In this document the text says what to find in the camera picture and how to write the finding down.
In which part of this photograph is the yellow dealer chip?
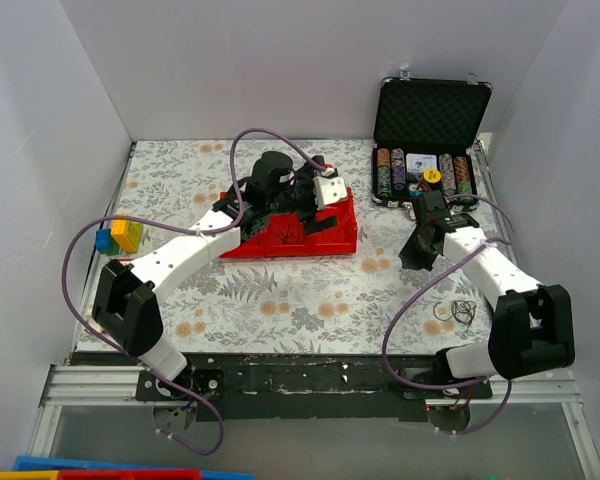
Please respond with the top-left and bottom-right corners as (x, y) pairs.
(423, 168), (442, 184)

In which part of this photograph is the playing card deck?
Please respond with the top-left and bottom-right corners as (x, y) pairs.
(406, 153), (437, 174)

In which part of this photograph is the blue toy brick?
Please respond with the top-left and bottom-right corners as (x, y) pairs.
(95, 228), (120, 256)

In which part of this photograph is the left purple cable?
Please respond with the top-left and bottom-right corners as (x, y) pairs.
(60, 128), (331, 455)

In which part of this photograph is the red three-compartment tray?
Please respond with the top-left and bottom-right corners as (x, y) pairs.
(222, 187), (358, 259)

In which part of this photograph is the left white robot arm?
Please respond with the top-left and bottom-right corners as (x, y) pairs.
(92, 151), (348, 400)

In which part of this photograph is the red storage bin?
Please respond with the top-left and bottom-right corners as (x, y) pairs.
(56, 469), (203, 480)

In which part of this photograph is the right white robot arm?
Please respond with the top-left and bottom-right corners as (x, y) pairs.
(399, 191), (575, 398)

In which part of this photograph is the yellow storage bin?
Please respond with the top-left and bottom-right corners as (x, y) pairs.
(0, 470), (59, 480)

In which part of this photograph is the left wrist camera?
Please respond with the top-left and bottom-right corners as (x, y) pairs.
(313, 166), (348, 211)

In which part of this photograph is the blue storage bin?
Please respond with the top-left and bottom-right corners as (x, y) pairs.
(12, 456), (256, 480)

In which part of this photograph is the green toy brick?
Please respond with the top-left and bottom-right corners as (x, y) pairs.
(110, 222), (145, 257)

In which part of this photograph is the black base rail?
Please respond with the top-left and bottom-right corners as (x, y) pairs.
(134, 352), (501, 424)

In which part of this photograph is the black poker chip case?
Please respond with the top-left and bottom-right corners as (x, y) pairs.
(371, 77), (493, 212)

